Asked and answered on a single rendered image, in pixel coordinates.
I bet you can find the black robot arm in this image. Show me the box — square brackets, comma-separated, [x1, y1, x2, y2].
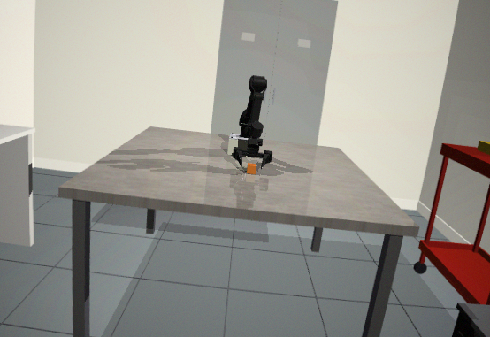
[239, 75, 267, 151]

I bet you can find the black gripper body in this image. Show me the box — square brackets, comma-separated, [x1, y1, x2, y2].
[233, 147, 272, 163]

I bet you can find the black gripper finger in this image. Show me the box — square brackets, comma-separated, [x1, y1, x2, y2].
[235, 150, 242, 167]
[261, 154, 270, 169]

